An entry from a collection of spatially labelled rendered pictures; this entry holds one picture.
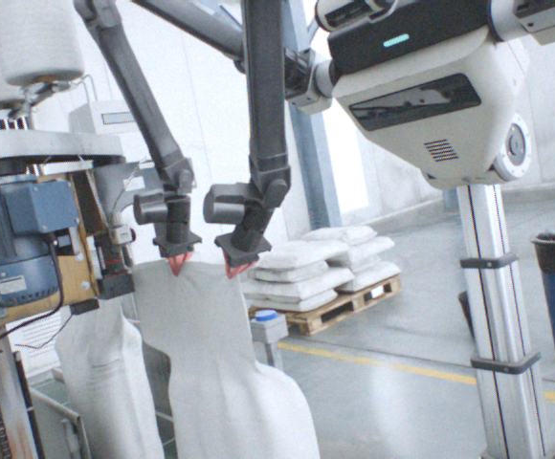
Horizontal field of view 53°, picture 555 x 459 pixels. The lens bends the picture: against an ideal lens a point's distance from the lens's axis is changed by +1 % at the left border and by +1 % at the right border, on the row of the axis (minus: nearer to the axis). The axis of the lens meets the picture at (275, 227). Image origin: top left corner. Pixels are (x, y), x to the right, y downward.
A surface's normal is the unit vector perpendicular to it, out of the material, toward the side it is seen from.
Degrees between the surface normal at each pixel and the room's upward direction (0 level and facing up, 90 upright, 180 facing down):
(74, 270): 90
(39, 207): 90
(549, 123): 90
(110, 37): 114
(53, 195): 90
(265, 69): 126
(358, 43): 130
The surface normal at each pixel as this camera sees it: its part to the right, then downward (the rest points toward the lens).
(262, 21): 0.29, 0.62
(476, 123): -0.44, 0.79
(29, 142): 0.95, -0.16
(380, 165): 0.64, -0.04
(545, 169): -0.74, 0.21
